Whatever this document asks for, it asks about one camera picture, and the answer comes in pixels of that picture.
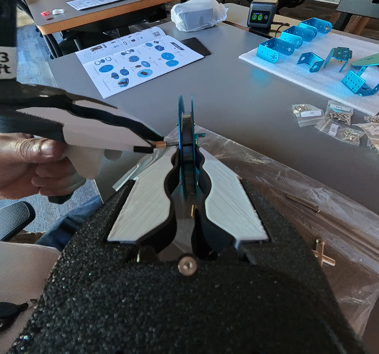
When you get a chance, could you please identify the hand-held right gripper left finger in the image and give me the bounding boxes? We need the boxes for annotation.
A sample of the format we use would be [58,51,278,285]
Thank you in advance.
[107,147,178,254]

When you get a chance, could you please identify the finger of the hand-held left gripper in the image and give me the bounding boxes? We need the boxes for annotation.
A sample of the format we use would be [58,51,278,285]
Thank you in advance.
[69,93,164,142]
[16,107,155,154]

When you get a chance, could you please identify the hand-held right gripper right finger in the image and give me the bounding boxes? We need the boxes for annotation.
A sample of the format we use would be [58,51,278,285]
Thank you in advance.
[192,147,269,255]

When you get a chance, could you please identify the blue round turntable base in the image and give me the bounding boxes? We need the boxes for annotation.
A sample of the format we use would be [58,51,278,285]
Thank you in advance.
[177,94,206,202]

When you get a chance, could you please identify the person's left hand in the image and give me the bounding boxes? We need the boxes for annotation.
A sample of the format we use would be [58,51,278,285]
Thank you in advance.
[0,133,88,197]

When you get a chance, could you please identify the open instruction booklet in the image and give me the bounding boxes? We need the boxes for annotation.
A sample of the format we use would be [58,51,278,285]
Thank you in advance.
[75,27,205,99]

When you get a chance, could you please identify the black office chair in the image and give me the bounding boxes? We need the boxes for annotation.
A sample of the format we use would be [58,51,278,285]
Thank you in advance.
[12,0,63,59]

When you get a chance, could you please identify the large clear plastic bag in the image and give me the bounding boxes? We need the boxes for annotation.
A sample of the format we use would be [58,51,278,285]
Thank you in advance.
[114,124,379,338]

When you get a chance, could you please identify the long silver bolt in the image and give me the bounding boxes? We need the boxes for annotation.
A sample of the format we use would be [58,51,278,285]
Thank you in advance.
[286,195,320,212]

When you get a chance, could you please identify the brass cross standoffs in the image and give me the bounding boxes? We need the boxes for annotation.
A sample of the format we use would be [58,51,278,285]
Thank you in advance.
[311,239,336,267]

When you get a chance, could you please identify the black flat plate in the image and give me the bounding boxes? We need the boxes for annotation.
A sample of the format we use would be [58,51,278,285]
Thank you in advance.
[180,37,212,57]

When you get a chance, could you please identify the pile of small screw bags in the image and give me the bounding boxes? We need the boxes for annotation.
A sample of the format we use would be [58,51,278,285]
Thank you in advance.
[292,99,379,153]

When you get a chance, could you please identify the white wrapped grey bundle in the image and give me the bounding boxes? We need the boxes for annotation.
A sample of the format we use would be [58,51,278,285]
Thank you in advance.
[171,0,228,32]

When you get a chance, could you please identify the white foam sheet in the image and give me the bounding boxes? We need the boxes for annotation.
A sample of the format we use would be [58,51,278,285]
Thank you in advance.
[238,27,379,116]

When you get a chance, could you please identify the dark device with green display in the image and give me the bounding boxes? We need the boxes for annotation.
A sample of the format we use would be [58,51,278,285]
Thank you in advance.
[247,0,279,29]

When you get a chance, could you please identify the blue oval metal plate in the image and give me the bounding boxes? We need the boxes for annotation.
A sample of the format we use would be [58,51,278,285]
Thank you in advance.
[351,53,379,67]

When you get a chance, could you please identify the blue U-shaped servo bracket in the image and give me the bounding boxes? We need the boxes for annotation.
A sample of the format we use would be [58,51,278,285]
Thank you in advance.
[298,17,333,35]
[279,25,307,49]
[257,38,296,64]

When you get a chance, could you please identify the small blue angle bracket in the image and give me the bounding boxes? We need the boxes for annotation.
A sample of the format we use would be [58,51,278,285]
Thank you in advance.
[297,52,325,73]

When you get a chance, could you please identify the wide blue perforated bracket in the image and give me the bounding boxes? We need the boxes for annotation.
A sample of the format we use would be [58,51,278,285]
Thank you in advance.
[341,65,379,97]

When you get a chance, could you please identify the teal multi-hole metal bracket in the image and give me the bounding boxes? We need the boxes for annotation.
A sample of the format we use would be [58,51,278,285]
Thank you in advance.
[323,47,353,72]

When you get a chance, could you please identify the black device cable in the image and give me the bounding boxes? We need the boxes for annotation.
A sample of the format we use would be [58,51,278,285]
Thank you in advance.
[268,21,292,39]

